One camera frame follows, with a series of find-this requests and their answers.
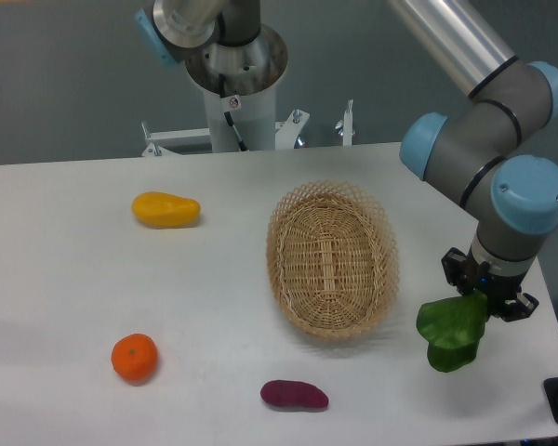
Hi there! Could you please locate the orange mandarin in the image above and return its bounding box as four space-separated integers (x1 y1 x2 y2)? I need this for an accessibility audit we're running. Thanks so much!
111 334 159 384

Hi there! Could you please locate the purple sweet potato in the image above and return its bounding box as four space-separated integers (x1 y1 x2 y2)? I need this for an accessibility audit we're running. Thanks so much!
259 380 330 412

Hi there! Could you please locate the black cable on pedestal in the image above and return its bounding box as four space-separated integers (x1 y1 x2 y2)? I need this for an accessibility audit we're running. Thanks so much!
217 72 251 152

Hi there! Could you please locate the woven wicker basket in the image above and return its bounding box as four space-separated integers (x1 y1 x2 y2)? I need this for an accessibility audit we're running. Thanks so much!
266 180 399 342

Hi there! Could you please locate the green leafy vegetable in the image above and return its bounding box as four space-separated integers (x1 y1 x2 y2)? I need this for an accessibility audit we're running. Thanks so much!
416 291 488 373

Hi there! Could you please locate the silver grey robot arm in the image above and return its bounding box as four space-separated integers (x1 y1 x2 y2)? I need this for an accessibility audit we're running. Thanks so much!
135 1 558 321

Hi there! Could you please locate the yellow mango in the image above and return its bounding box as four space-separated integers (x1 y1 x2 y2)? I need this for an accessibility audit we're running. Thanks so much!
131 191 201 228

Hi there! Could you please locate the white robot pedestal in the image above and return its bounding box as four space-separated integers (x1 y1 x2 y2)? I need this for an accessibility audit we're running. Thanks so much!
140 25 312 157

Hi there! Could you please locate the white table bracket with bolt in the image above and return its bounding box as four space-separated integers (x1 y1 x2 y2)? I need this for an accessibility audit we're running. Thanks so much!
335 98 355 147

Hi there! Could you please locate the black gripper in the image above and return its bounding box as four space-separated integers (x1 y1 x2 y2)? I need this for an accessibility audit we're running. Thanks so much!
441 247 539 322

